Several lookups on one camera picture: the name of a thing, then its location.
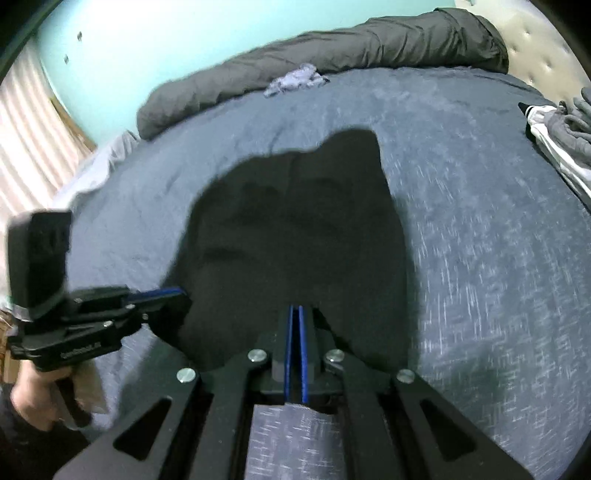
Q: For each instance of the person's left forearm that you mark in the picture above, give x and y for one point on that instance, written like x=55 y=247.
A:
x=27 y=447

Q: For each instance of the wooden frame strip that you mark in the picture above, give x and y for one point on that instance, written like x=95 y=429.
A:
x=74 y=122

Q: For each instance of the pink curtain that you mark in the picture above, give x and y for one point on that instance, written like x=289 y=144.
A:
x=32 y=138

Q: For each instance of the cream tufted headboard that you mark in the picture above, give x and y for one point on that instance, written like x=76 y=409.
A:
x=545 y=46

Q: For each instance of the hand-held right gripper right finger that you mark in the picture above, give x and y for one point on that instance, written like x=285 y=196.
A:
x=302 y=355

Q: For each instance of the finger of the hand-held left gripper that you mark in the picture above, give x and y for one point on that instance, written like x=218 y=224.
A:
x=157 y=294
x=159 y=310

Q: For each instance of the small lilac cloth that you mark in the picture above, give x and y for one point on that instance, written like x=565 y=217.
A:
x=295 y=78

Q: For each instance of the black fleece garment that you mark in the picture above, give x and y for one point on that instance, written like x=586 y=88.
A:
x=286 y=221

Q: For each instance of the dark grey folded garment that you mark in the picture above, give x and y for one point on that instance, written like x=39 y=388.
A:
x=585 y=99

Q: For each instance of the dark grey rolled duvet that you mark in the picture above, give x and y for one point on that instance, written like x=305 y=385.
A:
x=346 y=46

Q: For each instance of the person's left hand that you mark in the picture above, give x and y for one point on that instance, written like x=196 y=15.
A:
x=32 y=394

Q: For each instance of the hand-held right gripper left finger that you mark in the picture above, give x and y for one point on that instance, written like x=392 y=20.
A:
x=290 y=355

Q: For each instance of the white garment with black trim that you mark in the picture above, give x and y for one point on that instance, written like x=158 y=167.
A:
x=568 y=161

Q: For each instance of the grey folded sweatshirt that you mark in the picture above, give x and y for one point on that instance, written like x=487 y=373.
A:
x=568 y=129

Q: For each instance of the light grey pillow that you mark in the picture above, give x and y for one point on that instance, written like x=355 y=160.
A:
x=101 y=157

